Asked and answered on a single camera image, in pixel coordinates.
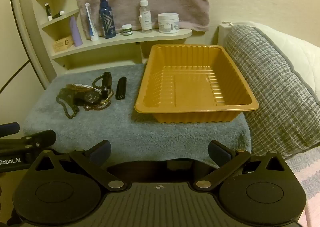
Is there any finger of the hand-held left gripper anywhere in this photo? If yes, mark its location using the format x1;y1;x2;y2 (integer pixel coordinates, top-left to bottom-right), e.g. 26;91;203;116
0;130;57;153
0;122;20;134

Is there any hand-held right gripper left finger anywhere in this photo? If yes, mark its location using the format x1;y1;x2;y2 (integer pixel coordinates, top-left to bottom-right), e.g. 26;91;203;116
30;140;127;191

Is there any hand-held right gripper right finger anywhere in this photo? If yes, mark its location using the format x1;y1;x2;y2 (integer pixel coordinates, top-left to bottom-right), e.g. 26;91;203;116
194;140;290;191

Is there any dark bead necklace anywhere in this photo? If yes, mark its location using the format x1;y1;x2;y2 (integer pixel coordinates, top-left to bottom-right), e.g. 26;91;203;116
56;73;107;119

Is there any black wrist watch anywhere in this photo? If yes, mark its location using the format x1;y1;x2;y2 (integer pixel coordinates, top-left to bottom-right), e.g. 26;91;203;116
82;90;103;105

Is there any gold chain bracelet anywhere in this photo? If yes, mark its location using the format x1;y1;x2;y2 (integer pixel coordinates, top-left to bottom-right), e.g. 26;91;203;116
66;83;94;93

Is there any black rectangular case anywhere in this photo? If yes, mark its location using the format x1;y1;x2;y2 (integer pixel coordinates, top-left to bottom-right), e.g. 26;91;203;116
115;76;127;100

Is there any orange plastic tray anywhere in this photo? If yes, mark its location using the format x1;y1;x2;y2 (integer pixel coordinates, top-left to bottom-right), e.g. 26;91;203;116
134;44;259;124

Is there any blue-grey terry towel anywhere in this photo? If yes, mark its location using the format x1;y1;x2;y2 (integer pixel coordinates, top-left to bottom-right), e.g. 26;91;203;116
23;63;252;168

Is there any grey woven pillow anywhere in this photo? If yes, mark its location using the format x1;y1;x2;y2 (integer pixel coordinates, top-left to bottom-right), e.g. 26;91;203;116
223;25;320;160

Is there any small wooden box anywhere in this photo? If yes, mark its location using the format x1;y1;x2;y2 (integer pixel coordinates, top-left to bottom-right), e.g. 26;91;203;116
52;35;75;53

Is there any pink bed blanket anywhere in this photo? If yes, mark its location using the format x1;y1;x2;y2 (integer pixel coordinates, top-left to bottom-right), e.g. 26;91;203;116
285;147;320;227

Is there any lavender bottle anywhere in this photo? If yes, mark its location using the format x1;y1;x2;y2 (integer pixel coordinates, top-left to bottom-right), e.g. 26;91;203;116
69;16;83;46

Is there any cream corner shelf unit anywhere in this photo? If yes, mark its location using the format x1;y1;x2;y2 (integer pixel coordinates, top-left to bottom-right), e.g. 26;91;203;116
9;0;192;88

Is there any white squeeze tube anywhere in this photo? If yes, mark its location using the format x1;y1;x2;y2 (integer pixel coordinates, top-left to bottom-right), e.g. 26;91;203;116
85;2;99;42

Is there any white quilted pillow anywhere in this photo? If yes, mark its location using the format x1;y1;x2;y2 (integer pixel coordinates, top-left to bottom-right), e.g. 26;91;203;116
217;21;320;88

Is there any dark blue patterned bottle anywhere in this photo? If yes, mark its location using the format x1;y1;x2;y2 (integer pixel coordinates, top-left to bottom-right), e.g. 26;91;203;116
99;0;117;39

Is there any white cream jar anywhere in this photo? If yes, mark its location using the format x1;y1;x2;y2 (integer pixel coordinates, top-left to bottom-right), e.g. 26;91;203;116
157;13;179;34

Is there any clear spray bottle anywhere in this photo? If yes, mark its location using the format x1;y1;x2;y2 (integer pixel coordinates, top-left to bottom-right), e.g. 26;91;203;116
139;0;152;33

